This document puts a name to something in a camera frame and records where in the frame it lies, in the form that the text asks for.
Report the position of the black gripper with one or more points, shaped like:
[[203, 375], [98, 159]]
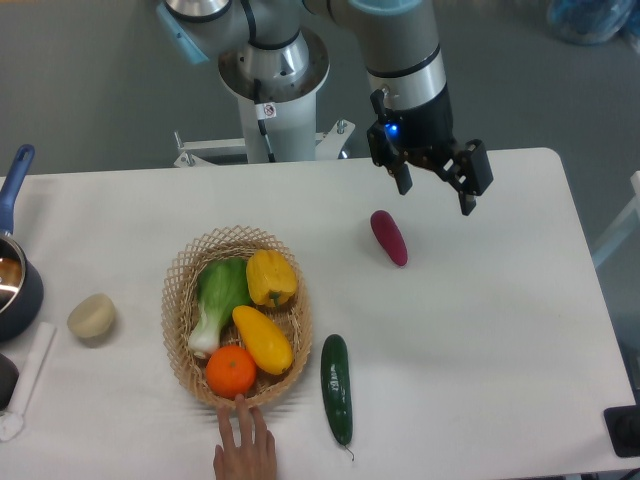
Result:
[[423, 137]]

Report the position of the woven wicker basket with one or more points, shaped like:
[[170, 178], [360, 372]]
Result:
[[180, 313]]

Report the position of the yellow mango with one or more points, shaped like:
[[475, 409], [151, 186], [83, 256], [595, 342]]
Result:
[[264, 340]]

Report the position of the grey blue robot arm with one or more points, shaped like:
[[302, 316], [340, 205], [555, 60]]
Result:
[[398, 40]]

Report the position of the bare human hand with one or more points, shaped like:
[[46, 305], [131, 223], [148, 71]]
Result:
[[254, 457]]

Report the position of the purple sweet potato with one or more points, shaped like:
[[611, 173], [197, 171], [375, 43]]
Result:
[[389, 237]]

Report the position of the yellow bell pepper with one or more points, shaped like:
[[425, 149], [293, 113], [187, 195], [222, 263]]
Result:
[[272, 282]]

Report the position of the blue plastic bag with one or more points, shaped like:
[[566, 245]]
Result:
[[588, 23]]

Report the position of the dark green cucumber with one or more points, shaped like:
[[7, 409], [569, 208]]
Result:
[[336, 390]]

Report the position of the green bok choy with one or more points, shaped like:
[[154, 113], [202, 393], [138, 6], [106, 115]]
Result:
[[221, 287]]

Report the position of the orange fruit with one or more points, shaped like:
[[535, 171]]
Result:
[[230, 371]]

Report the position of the black device at right edge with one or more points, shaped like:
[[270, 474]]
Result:
[[623, 429]]

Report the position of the beige potato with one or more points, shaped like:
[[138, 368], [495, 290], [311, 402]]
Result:
[[92, 317]]

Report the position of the dark blue saucepan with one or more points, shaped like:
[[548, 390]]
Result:
[[22, 290]]

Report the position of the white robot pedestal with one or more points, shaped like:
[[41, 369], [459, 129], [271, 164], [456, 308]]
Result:
[[276, 93]]

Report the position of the white frame right edge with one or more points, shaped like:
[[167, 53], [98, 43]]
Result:
[[623, 225]]

